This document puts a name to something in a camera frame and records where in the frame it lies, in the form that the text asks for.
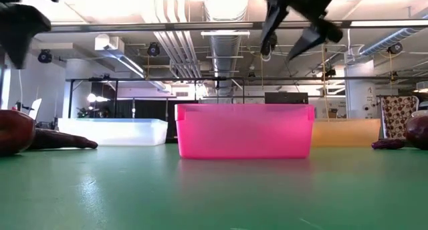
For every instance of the black overhead camera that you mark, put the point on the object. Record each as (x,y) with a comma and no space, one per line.
(266,46)

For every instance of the brown dotted chair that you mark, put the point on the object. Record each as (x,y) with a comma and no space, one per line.
(398,114)

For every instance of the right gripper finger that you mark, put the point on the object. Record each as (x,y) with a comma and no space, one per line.
(272,26)
(312,37)

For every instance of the dark red apple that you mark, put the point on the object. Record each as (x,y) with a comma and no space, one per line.
(15,133)
(418,131)

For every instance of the black metal rack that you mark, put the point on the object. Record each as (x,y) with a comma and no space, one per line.
(113,89)

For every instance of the metal frame rail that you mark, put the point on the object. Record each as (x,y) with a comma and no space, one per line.
(167,25)

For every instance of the silver ceiling duct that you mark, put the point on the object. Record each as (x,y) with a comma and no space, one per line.
(225,39)

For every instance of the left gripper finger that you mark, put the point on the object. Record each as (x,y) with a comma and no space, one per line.
(20,29)

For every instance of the orange plastic basket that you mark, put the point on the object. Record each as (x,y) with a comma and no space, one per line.
(346,133)

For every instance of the clear plastic basket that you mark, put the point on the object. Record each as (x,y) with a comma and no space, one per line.
(113,131)

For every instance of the pink plastic basket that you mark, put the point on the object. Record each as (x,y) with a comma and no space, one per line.
(244,131)

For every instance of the small dark red object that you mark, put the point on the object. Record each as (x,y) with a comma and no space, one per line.
(388,143)

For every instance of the white column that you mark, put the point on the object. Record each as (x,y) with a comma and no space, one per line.
(360,89)

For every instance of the black monitor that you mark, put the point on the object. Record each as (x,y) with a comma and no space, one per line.
(286,98)

